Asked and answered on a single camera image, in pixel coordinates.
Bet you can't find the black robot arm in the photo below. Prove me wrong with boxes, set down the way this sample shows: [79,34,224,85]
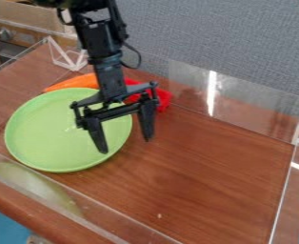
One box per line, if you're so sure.
[32,0,159,153]

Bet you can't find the green round plate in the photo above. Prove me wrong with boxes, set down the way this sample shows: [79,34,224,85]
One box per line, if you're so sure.
[5,88,132,173]

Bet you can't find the cardboard box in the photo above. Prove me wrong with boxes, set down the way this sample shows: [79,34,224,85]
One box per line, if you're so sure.
[0,0,75,34]

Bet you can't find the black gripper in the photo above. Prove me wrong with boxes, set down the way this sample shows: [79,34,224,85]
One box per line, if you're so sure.
[68,80,161,155]

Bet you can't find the orange toy carrot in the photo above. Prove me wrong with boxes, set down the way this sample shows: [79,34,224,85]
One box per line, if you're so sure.
[44,73,99,92]

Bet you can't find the clear acrylic enclosure wall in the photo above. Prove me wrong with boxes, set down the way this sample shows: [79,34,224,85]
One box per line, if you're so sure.
[0,42,299,244]

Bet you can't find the wooden shelf unit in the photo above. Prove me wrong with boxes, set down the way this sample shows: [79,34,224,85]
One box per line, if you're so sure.
[0,19,77,65]

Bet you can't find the black cable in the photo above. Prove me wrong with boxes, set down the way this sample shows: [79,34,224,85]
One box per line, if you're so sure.
[121,42,144,71]

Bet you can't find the red rectangular block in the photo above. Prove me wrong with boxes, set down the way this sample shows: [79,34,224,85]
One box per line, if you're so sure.
[125,78,173,112]

